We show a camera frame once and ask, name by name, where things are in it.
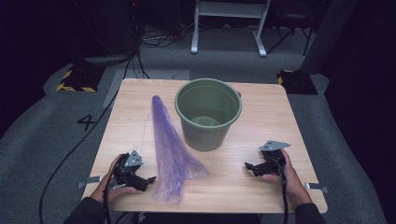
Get grey slanted column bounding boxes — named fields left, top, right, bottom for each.
left=299, top=0, right=359, bottom=76

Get black tripod legs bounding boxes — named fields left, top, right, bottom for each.
left=265, top=18, right=314, bottom=57

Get purple plastic bag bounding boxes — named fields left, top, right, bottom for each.
left=151, top=94, right=209, bottom=205

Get person's left hand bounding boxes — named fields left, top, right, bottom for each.
left=90, top=153, right=138, bottom=204

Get long black floor cable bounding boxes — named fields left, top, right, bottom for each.
left=38, top=49, right=139, bottom=224

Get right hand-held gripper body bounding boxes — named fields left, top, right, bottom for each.
left=260, top=140, right=292, bottom=175

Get person's right hand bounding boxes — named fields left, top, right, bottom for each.
left=262, top=148, right=313, bottom=208

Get grey metal table bracket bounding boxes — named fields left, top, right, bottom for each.
left=304, top=182, right=330, bottom=194
left=77, top=175, right=103, bottom=189

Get green plastic bin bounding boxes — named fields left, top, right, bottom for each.
left=174, top=77, right=243, bottom=153

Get white metal stand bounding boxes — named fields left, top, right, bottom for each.
left=190, top=0, right=271, bottom=59

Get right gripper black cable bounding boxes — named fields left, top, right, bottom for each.
left=270, top=155, right=290, bottom=224

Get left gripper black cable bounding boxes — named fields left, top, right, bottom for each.
left=102, top=161, right=122, bottom=224

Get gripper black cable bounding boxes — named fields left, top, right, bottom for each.
left=102, top=161, right=122, bottom=224
left=270, top=155, right=290, bottom=224

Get black yellow striped base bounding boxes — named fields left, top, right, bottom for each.
left=276, top=69, right=319, bottom=96
left=55, top=64, right=106, bottom=93

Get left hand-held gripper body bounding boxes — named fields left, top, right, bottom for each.
left=111, top=148, right=148, bottom=190

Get bundle of floor cables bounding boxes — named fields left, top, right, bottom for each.
left=139, top=22, right=195, bottom=49

